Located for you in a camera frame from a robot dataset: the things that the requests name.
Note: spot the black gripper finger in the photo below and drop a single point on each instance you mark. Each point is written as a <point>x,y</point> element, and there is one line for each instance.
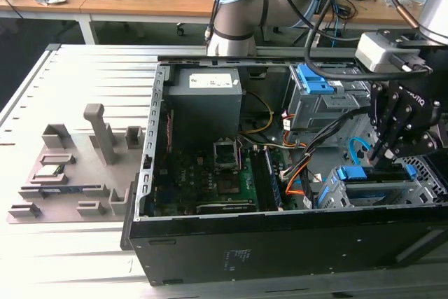
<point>397,120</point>
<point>377,110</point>

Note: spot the hard disk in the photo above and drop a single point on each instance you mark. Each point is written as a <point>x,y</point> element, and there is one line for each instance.
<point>351,173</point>

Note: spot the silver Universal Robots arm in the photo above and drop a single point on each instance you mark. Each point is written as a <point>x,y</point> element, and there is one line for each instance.
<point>238,12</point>

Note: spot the grey metal disk bay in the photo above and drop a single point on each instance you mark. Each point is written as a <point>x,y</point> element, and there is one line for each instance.
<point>315,110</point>

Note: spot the blue empty disk carrier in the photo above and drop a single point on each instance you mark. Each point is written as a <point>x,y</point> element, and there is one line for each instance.
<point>311,82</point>

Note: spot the grey perforated disk bay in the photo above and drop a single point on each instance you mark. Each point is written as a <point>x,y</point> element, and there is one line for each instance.
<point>416,194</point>

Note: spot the installed RAM stick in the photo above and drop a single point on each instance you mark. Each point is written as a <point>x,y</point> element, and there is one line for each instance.
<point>273,180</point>

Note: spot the CPU socket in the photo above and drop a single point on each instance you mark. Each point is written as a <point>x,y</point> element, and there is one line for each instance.
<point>225,155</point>

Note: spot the black open PC case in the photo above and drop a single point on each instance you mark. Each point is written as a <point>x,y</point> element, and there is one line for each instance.
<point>280,250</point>

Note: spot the grey power supply unit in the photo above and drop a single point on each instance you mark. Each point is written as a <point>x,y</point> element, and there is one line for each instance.
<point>203,110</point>

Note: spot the black graphics card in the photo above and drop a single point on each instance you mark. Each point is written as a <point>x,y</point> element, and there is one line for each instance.
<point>227,207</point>

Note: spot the green motherboard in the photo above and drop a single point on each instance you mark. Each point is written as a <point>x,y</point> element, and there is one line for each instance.
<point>189,180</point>

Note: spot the black chair caster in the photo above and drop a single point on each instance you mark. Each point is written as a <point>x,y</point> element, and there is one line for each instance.
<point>180,29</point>

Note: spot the wooden desk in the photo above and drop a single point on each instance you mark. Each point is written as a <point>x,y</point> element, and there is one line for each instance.
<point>42,6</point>
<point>140,3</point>

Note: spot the grey parts rack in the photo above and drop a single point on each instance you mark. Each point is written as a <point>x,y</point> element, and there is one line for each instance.
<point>87,180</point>

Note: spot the loose RAM stick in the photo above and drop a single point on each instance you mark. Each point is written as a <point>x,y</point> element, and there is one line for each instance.
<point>59,189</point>

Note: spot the CPU chip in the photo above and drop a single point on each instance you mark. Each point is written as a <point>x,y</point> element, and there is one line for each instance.
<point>49,171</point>

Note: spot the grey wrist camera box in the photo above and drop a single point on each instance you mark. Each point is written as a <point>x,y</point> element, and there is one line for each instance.
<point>374,50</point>

